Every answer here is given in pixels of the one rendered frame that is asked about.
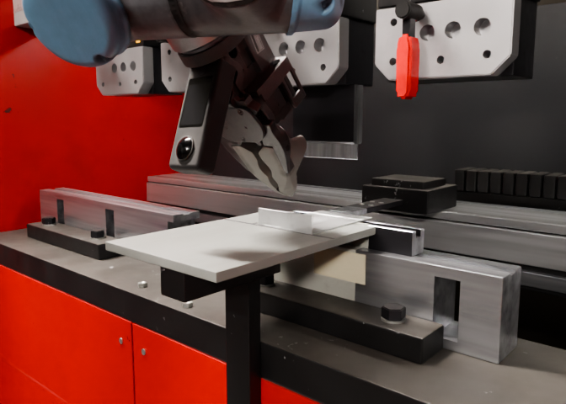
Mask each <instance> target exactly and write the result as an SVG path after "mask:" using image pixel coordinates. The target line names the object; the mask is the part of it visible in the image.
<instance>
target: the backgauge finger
mask: <svg viewBox="0 0 566 404"><path fill-rule="evenodd" d="M456 205H457V185H455V184H448V183H446V179H445V178H435V177H424V176H413V175H402V174H393V175H387V176H381V177H376V178H372V180H371V183H369V184H364V185H362V203H359V204H354V205H347V206H343V207H339V208H335V209H331V210H329V211H330V212H336V213H343V214H349V215H364V214H367V213H371V212H375V211H379V210H393V211H400V212H407V213H413V214H420V215H429V214H432V213H435V212H438V211H441V210H446V209H449V208H452V207H455V206H456Z"/></svg>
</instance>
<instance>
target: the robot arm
mask: <svg viewBox="0 0 566 404"><path fill-rule="evenodd" d="M22 4H23V10H24V15H25V17H26V19H27V20H28V22H29V27H30V28H32V30H33V31H34V34H35V36H36V37H37V38H38V40H39V41H40V42H41V43H42V44H43V45H44V46H45V47H46V48H47V49H48V50H49V51H51V52H52V53H53V54H55V55H56V56H58V57H60V58H61V59H62V60H64V61H67V62H70V63H72V64H74V65H77V66H85V67H96V66H102V65H104V64H107V63H108V62H110V61H112V60H113V59H114V58H115V57H116V56H118V55H120V54H122V53H123V52H124V51H125V50H126V48H127V47H128V45H129V44H130V42H132V41H135V40H167V41H168V43H169V44H170V46H171V47H172V49H173V50H174V51H175V52H178V55H179V57H180V59H181V61H182V62H183V63H184V65H185V66H186V67H189V68H190V74H189V78H188V82H187V86H186V89H185V94H184V101H183V104H182V109H181V112H180V116H179V123H178V127H177V131H176V135H175V138H174V145H173V150H172V153H171V157H170V161H169V166H170V168H171V169H172V170H174V171H176V172H179V173H183V174H203V175H210V174H213V173H214V172H215V168H216V161H217V157H218V152H219V148H220V145H221V143H222V144H223V145H224V147H225V148H226V149H227V151H228V152H229V153H230V154H231V155H232V156H233V157H234V158H235V159H236V160H237V161H238V162H239V163H240V164H241V165H242V166H243V167H244V168H245V169H246V170H247V171H250V172H251V173H252V174H253V175H254V176H255V177H256V178H257V179H259V180H260V181H261V182H263V183H264V184H266V185H267V186H268V187H270V188H271V189H273V190H274V191H275V192H277V193H279V194H283V195H285V196H291V197H292V196H293V195H294V193H295V192H296V186H297V180H296V178H297V176H296V172H297V170H298V168H299V166H300V164H301V161H302V159H303V157H304V154H305V152H306V150H307V141H306V139H305V138H304V136H296V137H294V138H291V139H290V138H289V136H288V135H287V133H286V131H285V130H284V129H283V128H282V127H281V126H279V125H278V123H279V122H280V120H283V119H284V118H285V117H286V116H287V115H288V113H289V112H290V111H291V109H292V107H291V106H292V105H293V107H294V108H296V107H297V106H298V105H299V103H300V102H301V101H302V100H303V99H304V98H305V96H306V94H305V92H304V90H303V88H302V85H301V84H300V82H299V80H298V77H297V75H296V73H295V71H294V69H293V67H292V65H291V63H290V61H289V59H288V57H287V56H281V57H275V56H274V54H273V52H272V50H271V49H270V46H269V44H268V42H267V40H266V38H265V37H264V35H266V34H284V33H285V34H286V35H293V34H294V33H296V32H305V31H314V30H323V29H329V28H331V27H333V26H334V25H335V24H336V23H337V22H338V21H339V18H340V16H341V14H342V11H343V8H344V0H22ZM278 62H279V63H278ZM276 63H277V64H276ZM289 71H290V73H291V75H292V77H293V79H294V81H295V83H296V85H297V87H298V90H297V92H295V90H294V88H293V87H292V85H291V82H290V80H289V78H288V76H287V75H286V74H287V73H288V72H289Z"/></svg>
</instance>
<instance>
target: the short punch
mask: <svg viewBox="0 0 566 404"><path fill-rule="evenodd" d="M302 88H303V90H304V92H305V94H306V96H305V98H304V99H303V100H302V101H301V102H300V103H299V105H298V106H297V107H296V108H294V107H293V138H294V137H296V136H304V138H305V139H306V141H307V150H306V152H305V154H304V157H323V158H338V159H352V160H358V144H361V142H362V114H363V85H357V84H350V85H333V86H316V87H302Z"/></svg>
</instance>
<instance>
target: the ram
mask: <svg viewBox="0 0 566 404"><path fill-rule="evenodd" d="M13 15H14V26H16V27H23V28H30V27H29V22H28V20H27V19H26V17H25V15H24V10H20V11H18V12H14V13H13ZM30 29H32V28H30Z"/></svg>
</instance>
